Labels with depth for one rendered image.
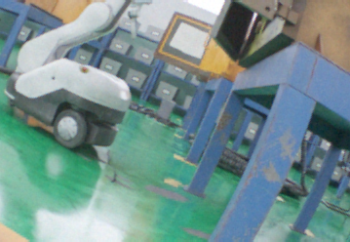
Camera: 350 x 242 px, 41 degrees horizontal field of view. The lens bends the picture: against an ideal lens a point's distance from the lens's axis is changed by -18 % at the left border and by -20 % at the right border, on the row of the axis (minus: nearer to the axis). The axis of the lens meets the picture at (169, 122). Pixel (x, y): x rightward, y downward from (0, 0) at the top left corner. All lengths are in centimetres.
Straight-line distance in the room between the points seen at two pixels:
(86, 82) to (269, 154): 146
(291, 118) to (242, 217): 21
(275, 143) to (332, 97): 17
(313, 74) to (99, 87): 151
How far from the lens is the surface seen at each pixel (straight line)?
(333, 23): 131
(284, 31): 118
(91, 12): 260
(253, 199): 104
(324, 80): 105
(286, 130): 104
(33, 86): 248
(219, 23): 200
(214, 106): 401
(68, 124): 242
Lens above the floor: 44
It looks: 4 degrees down
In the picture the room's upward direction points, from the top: 24 degrees clockwise
